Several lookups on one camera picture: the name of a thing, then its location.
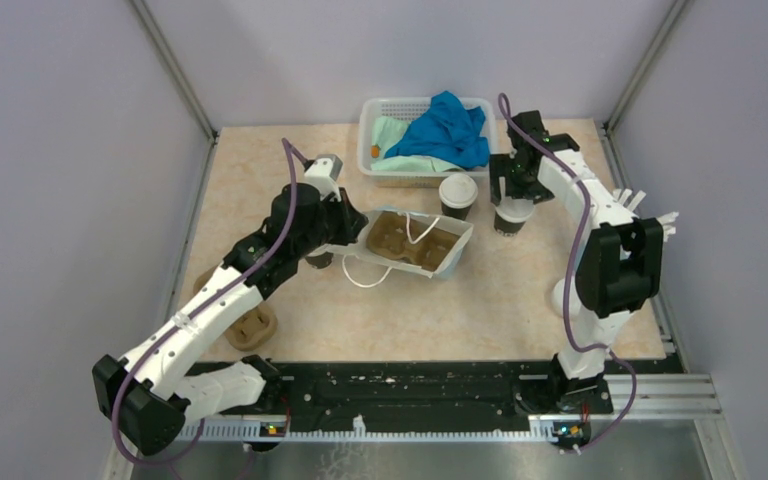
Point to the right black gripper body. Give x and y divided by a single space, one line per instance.
523 183

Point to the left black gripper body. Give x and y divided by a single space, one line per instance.
334 219

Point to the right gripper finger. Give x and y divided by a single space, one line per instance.
498 168
541 194

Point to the white lid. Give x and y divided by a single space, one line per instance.
458 191
515 210

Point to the paper coffee cup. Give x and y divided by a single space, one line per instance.
460 213
507 228

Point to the pale blue paper bag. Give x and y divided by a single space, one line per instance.
359 251

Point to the stack of white lids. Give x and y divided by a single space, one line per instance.
556 297

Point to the brown cardboard cup carrier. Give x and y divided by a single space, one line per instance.
252 329

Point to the stack of paper cups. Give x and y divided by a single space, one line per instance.
320 261

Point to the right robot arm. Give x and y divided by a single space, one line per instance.
615 262

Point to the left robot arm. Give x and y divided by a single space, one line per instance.
149 394

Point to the blue cloth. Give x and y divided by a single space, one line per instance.
447 131

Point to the mint green cloth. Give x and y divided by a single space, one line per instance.
386 133

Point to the white plastic basket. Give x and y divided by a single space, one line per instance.
408 109

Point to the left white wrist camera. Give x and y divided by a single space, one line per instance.
323 174

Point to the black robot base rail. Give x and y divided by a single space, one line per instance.
462 401

